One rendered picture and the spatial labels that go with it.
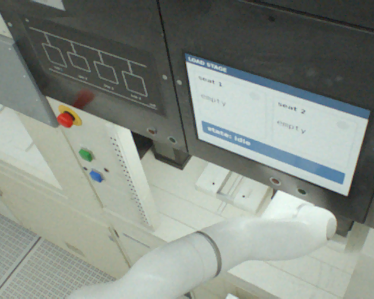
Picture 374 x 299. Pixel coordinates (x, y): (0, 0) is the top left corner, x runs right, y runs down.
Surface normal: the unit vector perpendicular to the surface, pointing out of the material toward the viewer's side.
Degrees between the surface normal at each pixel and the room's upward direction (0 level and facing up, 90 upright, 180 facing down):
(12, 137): 0
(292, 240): 50
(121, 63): 90
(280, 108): 90
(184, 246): 32
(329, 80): 90
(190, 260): 43
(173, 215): 0
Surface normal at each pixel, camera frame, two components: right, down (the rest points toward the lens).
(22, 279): -0.12, -0.60
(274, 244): -0.05, 0.21
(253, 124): -0.51, 0.73
